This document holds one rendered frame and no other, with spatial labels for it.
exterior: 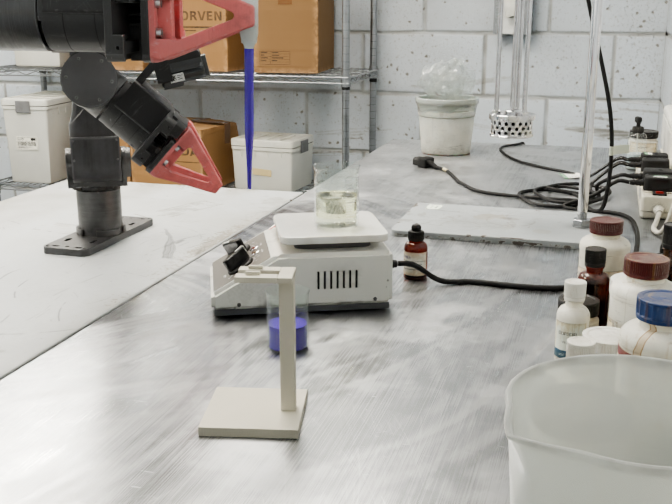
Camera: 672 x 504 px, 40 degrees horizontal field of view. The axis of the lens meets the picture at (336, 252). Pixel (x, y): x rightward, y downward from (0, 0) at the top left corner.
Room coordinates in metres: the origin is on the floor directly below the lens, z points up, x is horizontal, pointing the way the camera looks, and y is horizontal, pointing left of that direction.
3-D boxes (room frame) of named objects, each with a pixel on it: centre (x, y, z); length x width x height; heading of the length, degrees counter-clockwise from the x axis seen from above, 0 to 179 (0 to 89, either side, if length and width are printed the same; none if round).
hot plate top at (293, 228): (1.03, 0.01, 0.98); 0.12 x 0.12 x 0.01; 8
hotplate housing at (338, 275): (1.03, 0.03, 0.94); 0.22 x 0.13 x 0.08; 98
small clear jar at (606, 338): (0.76, -0.24, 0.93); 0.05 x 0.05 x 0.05
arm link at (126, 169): (1.30, 0.34, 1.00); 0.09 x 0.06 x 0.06; 104
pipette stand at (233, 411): (0.71, 0.07, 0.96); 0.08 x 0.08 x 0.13; 86
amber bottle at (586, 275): (0.93, -0.27, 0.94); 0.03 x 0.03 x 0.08
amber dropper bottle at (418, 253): (1.11, -0.10, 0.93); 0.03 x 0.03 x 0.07
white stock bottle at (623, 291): (0.81, -0.28, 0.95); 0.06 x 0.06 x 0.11
